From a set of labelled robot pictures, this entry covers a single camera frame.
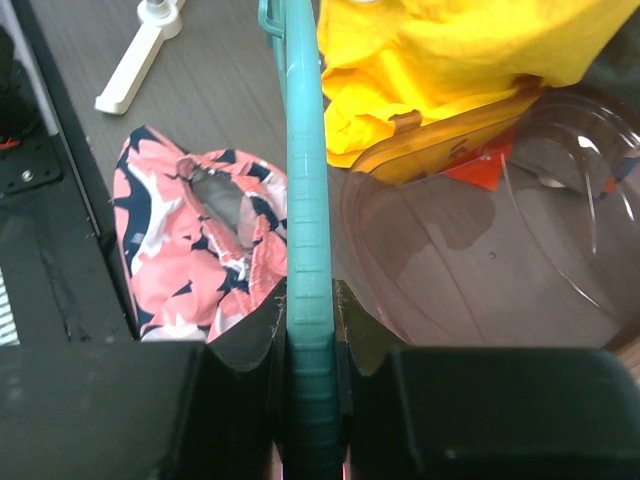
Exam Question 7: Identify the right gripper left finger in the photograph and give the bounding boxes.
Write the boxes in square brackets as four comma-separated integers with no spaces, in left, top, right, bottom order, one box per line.
[1,284,285,479]

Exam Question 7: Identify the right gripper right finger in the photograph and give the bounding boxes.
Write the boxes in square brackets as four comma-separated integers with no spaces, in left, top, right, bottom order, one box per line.
[334,281,639,479]

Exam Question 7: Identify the teal plastic hanger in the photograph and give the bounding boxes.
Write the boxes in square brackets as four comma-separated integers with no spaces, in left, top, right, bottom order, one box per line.
[258,1,342,479]

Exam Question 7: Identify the pink whale print shorts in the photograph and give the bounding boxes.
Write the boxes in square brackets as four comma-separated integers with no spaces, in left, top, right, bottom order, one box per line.
[113,126,288,343]

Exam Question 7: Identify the orange shorts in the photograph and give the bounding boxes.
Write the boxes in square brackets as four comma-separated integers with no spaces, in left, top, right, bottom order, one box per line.
[442,140,513,192]

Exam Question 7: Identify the yellow shorts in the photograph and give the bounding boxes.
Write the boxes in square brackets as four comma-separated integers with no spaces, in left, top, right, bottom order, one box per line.
[317,1,639,168]

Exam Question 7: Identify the transparent brown plastic basin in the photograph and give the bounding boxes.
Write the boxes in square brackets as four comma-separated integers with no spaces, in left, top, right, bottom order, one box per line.
[342,87,639,349]

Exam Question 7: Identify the silver clothes rack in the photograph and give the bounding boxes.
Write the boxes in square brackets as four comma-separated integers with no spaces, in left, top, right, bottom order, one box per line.
[94,0,185,116]

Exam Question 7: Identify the perforated metal cable rail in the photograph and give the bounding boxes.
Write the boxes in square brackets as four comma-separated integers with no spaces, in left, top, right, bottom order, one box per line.
[0,274,20,347]

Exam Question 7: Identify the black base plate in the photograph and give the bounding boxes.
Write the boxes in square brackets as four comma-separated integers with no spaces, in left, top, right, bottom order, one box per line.
[1,1,133,345]

